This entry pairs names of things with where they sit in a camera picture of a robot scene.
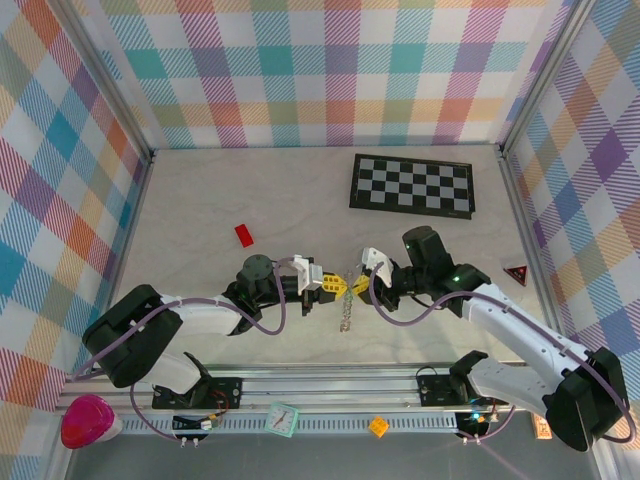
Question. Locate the silver keyring bunch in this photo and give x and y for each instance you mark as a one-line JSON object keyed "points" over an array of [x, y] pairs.
{"points": [[346, 320]]}

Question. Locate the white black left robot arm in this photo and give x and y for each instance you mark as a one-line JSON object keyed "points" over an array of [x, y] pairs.
{"points": [[200, 312]]}

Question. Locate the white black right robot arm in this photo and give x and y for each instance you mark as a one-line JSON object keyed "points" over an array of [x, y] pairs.
{"points": [[525, 330]]}

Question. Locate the red rectangular block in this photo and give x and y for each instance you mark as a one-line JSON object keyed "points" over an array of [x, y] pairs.
{"points": [[244, 236]]}

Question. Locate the black grey chessboard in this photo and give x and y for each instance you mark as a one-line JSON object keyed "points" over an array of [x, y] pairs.
{"points": [[415, 185]]}

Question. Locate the red black triangle marker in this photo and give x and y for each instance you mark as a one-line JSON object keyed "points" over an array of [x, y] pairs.
{"points": [[516, 273]]}

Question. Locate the yellow toy brick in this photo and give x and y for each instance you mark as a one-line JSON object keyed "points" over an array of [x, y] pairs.
{"points": [[378, 426]]}

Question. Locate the teal square clock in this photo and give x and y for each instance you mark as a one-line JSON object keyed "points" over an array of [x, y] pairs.
{"points": [[282, 420]]}

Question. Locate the green lit circuit board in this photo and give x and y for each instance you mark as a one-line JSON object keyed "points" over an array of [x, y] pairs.
{"points": [[477, 417]]}

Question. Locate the pink plastic bowl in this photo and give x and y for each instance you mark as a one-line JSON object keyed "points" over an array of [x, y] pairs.
{"points": [[87, 422]]}

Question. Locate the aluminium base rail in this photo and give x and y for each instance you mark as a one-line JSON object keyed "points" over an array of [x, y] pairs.
{"points": [[325, 387]]}

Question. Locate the aluminium floor frame bar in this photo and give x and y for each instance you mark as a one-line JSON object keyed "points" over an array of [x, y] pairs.
{"points": [[530, 240], [134, 225]]}

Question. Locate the aluminium frame post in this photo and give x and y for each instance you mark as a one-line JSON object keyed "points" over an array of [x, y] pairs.
{"points": [[542, 80], [107, 80]]}

